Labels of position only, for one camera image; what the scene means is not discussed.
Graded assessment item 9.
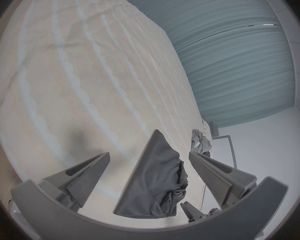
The grey garment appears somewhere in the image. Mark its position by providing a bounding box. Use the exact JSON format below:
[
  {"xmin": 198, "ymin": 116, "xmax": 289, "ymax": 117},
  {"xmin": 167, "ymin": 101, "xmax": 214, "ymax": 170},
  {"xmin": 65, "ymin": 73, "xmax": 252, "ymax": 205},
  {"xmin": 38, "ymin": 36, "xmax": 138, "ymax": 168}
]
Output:
[{"xmin": 191, "ymin": 129, "xmax": 213, "ymax": 156}]

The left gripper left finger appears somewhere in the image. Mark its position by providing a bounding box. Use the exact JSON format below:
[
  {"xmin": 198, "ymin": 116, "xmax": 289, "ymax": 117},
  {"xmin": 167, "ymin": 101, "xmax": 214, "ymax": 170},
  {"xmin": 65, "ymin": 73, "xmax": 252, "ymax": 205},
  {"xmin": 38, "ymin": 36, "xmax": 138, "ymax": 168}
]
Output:
[{"xmin": 41, "ymin": 152, "xmax": 110, "ymax": 208}]

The blue-green curtain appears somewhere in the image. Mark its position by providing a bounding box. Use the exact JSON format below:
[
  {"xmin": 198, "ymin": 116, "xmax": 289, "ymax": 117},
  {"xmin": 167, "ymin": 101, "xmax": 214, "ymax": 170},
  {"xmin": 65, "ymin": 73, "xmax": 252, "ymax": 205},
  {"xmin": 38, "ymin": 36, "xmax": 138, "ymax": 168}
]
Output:
[
  {"xmin": 127, "ymin": 0, "xmax": 282, "ymax": 52},
  {"xmin": 176, "ymin": 24, "xmax": 297, "ymax": 127}
]

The white printed pillow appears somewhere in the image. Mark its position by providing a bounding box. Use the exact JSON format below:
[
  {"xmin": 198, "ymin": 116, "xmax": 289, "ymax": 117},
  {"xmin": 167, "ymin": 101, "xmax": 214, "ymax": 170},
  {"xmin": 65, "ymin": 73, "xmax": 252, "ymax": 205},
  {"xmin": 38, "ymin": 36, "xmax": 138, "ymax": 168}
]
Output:
[{"xmin": 202, "ymin": 118, "xmax": 212, "ymax": 140}]

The grey bedside table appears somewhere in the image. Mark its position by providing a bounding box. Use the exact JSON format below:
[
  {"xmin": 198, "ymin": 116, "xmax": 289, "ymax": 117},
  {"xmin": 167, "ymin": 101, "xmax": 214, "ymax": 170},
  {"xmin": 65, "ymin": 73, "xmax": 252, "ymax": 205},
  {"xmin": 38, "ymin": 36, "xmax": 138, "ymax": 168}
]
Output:
[{"xmin": 209, "ymin": 121, "xmax": 219, "ymax": 137}]

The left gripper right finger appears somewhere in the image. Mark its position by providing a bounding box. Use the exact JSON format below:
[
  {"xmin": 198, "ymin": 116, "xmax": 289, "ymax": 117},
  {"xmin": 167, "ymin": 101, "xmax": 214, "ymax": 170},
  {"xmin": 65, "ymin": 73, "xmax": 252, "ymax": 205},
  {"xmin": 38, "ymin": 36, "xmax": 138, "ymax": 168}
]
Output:
[{"xmin": 189, "ymin": 151, "xmax": 257, "ymax": 207}]

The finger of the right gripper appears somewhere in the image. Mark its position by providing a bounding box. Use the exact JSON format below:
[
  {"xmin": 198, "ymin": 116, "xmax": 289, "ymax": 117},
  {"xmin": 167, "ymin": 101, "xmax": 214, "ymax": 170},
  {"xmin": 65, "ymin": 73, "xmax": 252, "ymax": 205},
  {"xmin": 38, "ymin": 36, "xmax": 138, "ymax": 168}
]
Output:
[{"xmin": 180, "ymin": 201, "xmax": 203, "ymax": 221}]

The black T-shirt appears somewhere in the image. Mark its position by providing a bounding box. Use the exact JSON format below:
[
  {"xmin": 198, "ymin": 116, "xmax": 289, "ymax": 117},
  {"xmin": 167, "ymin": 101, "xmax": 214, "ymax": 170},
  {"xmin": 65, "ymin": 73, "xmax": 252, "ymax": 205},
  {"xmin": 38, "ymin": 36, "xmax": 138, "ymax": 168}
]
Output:
[{"xmin": 114, "ymin": 129, "xmax": 189, "ymax": 219}]

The bed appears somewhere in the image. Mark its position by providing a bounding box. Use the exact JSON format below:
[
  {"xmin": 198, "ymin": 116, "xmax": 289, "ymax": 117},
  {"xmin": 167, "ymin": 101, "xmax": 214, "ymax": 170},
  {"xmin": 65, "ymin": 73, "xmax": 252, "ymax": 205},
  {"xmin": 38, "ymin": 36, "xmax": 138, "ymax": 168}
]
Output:
[{"xmin": 0, "ymin": 0, "xmax": 238, "ymax": 226}]

